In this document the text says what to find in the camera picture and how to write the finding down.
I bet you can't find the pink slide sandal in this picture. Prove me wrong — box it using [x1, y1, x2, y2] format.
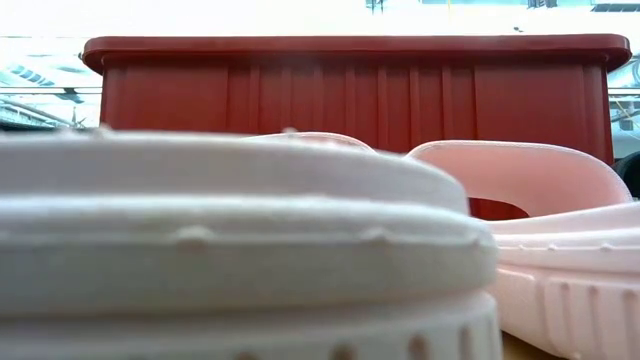
[0, 127, 504, 360]
[405, 139, 640, 360]

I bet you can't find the red plastic bin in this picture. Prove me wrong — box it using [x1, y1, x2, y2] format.
[81, 33, 633, 221]

